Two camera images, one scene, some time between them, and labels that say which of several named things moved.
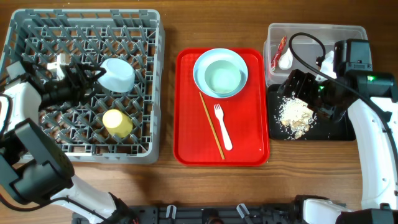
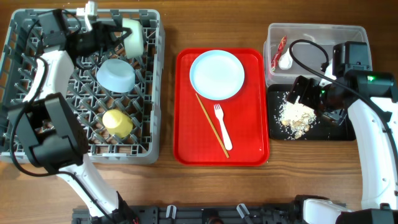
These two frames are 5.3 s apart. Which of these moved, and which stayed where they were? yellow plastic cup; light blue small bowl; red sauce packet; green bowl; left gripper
Moved: green bowl; left gripper
Stayed: yellow plastic cup; light blue small bowl; red sauce packet
